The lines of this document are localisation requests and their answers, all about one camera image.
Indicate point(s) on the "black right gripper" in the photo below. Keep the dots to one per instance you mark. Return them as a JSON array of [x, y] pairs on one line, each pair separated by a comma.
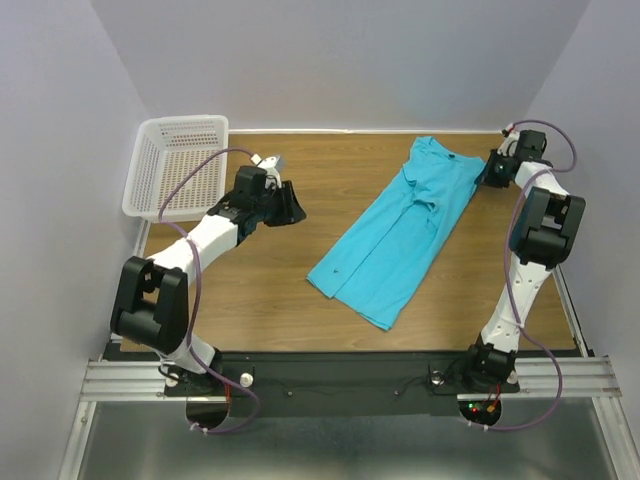
[[491, 172]]

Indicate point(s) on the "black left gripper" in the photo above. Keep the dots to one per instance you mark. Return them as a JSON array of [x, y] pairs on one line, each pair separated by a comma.
[[282, 205]]

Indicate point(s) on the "turquoise blue t shirt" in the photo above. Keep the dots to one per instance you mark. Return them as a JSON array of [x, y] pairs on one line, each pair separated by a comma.
[[378, 264]]

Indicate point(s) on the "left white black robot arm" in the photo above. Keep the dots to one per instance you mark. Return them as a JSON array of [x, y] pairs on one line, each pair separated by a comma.
[[158, 297]]

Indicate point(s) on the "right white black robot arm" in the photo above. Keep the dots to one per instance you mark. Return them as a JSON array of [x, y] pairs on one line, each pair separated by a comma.
[[541, 235]]

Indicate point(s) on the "white perforated plastic basket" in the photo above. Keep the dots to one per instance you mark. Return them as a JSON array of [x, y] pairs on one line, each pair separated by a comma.
[[166, 150]]

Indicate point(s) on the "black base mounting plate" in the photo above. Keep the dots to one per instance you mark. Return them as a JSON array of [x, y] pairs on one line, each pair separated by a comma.
[[341, 384]]

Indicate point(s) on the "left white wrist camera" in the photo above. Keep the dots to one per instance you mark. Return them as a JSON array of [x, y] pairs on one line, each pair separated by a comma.
[[273, 165]]

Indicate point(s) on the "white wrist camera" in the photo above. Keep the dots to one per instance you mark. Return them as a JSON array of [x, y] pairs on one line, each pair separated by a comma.
[[510, 140], [273, 165]]

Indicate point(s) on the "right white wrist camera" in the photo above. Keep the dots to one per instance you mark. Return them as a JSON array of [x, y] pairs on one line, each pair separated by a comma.
[[510, 140]]

